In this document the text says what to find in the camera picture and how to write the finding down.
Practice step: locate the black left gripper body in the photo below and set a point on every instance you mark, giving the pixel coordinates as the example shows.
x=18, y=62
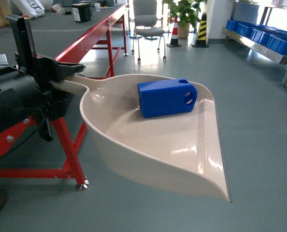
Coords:
x=30, y=81

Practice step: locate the blue plastic block part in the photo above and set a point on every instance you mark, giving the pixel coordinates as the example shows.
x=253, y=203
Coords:
x=166, y=97

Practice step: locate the beige plastic dustpan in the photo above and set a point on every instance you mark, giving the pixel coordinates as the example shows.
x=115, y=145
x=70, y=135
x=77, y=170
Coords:
x=179, y=153

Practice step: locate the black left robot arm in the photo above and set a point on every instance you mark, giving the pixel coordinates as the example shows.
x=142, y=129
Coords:
x=4, y=103

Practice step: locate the steel shelf rack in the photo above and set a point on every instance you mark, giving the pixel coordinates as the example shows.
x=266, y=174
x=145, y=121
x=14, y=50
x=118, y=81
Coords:
x=267, y=41

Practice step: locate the black white box near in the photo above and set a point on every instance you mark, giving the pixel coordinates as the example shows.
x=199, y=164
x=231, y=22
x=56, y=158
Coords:
x=80, y=13

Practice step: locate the grey office chair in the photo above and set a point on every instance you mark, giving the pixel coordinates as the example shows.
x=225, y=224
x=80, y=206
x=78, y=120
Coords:
x=145, y=20

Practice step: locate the red white traffic cone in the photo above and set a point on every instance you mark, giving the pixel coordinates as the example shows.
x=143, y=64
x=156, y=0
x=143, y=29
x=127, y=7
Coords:
x=174, y=42

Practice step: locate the green potted plant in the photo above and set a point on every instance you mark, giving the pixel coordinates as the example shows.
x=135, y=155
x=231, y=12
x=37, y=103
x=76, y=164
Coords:
x=186, y=12

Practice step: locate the yellow black striped cone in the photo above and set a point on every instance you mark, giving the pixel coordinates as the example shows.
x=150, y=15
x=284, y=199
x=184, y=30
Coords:
x=201, y=39

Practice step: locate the red metal table frame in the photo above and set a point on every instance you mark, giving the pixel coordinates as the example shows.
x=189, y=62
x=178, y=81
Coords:
x=68, y=47

